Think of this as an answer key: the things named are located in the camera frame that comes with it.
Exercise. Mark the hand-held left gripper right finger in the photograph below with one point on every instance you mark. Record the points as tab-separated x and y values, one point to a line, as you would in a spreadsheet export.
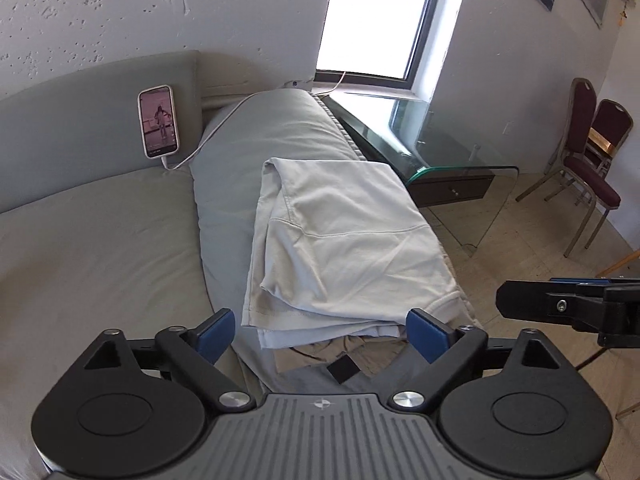
425	335

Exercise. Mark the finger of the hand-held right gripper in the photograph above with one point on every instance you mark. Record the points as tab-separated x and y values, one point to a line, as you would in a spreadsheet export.
550	300

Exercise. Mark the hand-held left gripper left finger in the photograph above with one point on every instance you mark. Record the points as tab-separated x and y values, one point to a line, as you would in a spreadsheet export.
217	335

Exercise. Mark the white sweatshirt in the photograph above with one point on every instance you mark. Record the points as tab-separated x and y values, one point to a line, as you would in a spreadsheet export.
340	240

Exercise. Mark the khaki garment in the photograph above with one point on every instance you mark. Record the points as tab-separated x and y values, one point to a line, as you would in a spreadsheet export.
310	355

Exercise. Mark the maroon banquet chair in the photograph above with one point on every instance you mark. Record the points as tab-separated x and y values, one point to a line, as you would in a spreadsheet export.
592	180
582	105

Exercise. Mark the dark drawer unit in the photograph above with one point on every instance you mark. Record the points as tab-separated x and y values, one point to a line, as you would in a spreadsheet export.
450	187

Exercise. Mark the glass side table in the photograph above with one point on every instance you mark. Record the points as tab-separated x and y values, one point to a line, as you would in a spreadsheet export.
450	150

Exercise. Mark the white-cased smartphone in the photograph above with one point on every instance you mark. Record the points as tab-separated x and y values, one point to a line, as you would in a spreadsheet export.
158	121

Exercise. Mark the window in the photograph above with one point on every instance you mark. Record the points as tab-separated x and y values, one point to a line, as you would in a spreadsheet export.
370	15

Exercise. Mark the wooden frame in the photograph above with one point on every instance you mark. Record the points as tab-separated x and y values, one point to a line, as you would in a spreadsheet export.
620	261

